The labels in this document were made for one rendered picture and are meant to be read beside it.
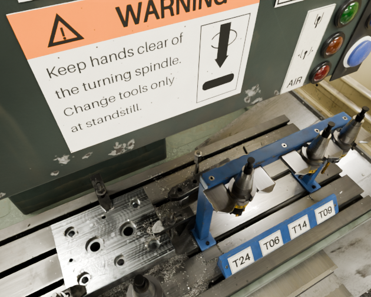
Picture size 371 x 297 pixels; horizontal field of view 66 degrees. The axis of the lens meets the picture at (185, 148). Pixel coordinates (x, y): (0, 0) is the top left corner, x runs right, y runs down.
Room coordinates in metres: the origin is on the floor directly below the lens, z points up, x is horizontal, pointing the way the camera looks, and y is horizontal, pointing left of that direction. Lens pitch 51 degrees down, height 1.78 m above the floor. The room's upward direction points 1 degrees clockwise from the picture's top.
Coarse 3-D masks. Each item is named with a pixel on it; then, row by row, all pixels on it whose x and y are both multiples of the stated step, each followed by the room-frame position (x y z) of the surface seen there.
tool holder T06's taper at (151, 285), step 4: (148, 280) 0.13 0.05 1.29; (148, 284) 0.12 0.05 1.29; (152, 284) 0.13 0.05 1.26; (132, 288) 0.12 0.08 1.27; (136, 288) 0.11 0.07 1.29; (148, 288) 0.11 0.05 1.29; (152, 288) 0.12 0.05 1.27; (156, 288) 0.13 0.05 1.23; (132, 292) 0.11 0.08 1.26; (136, 292) 0.11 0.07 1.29; (140, 292) 0.11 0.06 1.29; (144, 292) 0.11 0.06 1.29; (148, 292) 0.11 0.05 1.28; (152, 292) 0.11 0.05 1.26; (156, 292) 0.12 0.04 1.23; (132, 296) 0.11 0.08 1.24; (136, 296) 0.11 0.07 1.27; (140, 296) 0.10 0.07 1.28; (144, 296) 0.11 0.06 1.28; (148, 296) 0.11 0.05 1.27; (152, 296) 0.11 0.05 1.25; (156, 296) 0.12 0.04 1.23
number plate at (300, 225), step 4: (304, 216) 0.41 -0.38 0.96; (296, 220) 0.40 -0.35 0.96; (300, 220) 0.40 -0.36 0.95; (304, 220) 0.40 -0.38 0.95; (308, 220) 0.40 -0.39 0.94; (292, 224) 0.38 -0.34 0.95; (296, 224) 0.39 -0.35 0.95; (300, 224) 0.39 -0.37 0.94; (304, 224) 0.39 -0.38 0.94; (308, 224) 0.40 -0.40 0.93; (292, 228) 0.38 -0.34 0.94; (296, 228) 0.38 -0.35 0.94; (300, 228) 0.38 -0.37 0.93; (304, 228) 0.38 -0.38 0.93; (308, 228) 0.39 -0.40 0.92; (292, 232) 0.37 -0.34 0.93; (296, 232) 0.37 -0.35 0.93; (300, 232) 0.37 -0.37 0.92; (292, 236) 0.36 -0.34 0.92; (296, 236) 0.36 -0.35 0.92
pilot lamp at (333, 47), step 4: (336, 40) 0.25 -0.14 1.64; (340, 40) 0.26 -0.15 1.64; (332, 44) 0.25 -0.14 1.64; (336, 44) 0.25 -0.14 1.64; (340, 44) 0.26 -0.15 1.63; (328, 48) 0.25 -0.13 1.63; (332, 48) 0.25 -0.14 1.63; (336, 48) 0.25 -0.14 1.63; (328, 52) 0.25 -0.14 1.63; (332, 52) 0.25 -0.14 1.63
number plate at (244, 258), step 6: (240, 252) 0.29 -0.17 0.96; (246, 252) 0.30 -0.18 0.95; (228, 258) 0.28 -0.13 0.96; (234, 258) 0.28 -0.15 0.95; (240, 258) 0.28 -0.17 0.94; (246, 258) 0.28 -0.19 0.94; (252, 258) 0.29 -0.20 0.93; (234, 264) 0.27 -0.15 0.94; (240, 264) 0.27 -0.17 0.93; (246, 264) 0.27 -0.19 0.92; (234, 270) 0.25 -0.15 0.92
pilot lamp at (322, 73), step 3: (324, 66) 0.26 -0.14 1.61; (327, 66) 0.26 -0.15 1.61; (321, 69) 0.25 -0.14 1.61; (324, 69) 0.25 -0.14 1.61; (327, 69) 0.26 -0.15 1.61; (318, 72) 0.25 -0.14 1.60; (321, 72) 0.25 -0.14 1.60; (324, 72) 0.25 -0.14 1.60; (327, 72) 0.26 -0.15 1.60; (315, 75) 0.25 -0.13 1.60; (318, 75) 0.25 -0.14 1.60; (321, 75) 0.25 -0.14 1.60; (324, 75) 0.25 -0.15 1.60; (315, 78) 0.25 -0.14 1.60; (318, 78) 0.25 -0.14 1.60; (321, 78) 0.25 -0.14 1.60
